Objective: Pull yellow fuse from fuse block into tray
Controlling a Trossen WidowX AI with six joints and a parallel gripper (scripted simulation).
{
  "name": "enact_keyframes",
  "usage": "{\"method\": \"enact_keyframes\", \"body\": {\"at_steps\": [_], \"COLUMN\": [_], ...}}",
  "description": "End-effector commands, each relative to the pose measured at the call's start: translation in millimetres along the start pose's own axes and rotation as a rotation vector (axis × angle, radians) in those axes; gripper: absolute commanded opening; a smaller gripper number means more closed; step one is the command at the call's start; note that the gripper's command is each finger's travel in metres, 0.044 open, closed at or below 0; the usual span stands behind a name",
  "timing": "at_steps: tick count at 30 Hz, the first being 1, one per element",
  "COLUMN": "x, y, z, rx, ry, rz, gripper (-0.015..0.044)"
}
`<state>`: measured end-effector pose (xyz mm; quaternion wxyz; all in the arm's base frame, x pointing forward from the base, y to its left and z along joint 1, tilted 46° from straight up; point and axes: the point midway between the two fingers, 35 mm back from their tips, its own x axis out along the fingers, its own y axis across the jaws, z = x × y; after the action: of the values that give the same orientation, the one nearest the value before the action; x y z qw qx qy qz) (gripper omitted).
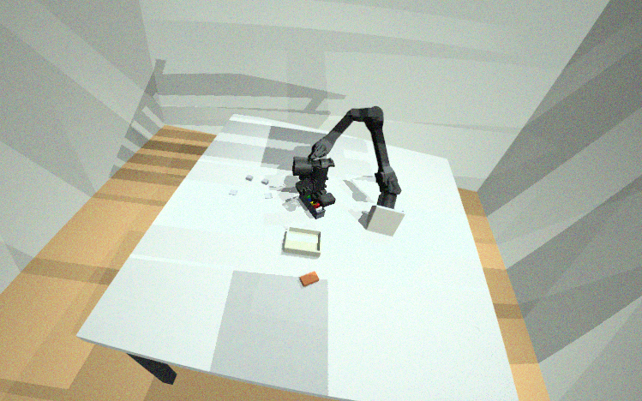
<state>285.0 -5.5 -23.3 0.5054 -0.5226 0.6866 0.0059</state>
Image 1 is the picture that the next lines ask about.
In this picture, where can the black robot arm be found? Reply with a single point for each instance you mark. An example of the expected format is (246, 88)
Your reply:
(386, 178)

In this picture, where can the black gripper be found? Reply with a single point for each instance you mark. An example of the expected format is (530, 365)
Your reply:
(321, 195)

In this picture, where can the orange rectangular block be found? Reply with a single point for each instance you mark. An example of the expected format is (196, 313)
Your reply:
(309, 278)

